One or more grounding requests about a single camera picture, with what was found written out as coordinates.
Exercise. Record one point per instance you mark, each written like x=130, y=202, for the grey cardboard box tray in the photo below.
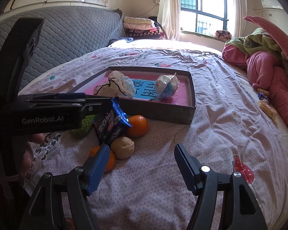
x=179, y=109

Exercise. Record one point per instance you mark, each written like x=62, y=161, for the biscuit packet on bed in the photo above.
x=267, y=109

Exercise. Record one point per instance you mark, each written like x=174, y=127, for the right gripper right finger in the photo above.
x=240, y=209

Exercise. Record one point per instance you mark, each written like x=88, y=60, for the small golden snack packet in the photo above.
x=265, y=92

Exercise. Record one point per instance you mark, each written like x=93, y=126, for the white red snack bag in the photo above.
x=166, y=86

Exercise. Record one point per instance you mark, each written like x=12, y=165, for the right cream curtain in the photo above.
x=240, y=9

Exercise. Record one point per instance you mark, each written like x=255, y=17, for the grey quilted headboard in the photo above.
x=68, y=32

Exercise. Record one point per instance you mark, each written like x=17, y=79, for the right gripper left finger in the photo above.
x=60, y=202

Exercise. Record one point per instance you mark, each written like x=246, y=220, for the pink quilted cover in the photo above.
x=280, y=37

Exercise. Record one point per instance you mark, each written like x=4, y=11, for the pink crumpled duvet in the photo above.
x=264, y=72

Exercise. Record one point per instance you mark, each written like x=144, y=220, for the pink blue book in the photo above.
x=144, y=84

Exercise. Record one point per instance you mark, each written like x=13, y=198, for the folded blanket stack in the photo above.
x=143, y=28

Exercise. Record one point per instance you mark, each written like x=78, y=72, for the green blanket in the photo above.
x=239, y=49

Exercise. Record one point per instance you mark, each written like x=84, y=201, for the beige mesh pouch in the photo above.
x=118, y=85

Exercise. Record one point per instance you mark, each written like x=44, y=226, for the white air conditioner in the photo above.
x=271, y=4

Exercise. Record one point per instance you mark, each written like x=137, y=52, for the beige twine ball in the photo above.
x=123, y=147

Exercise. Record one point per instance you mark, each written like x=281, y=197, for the person's left hand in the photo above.
x=28, y=156

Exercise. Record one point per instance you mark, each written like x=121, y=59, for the floral cushion on sill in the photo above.
x=223, y=35

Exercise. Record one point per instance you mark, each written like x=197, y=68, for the blue snack wrapper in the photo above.
x=262, y=96

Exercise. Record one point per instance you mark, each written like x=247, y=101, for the left cream curtain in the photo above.
x=168, y=17

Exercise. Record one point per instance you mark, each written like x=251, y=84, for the cream curtain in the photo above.
x=168, y=17
x=240, y=9

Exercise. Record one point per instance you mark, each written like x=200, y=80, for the blue Oreo cookie pack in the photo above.
x=111, y=125

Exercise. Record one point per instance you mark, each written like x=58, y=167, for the window with dark frame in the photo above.
x=203, y=16

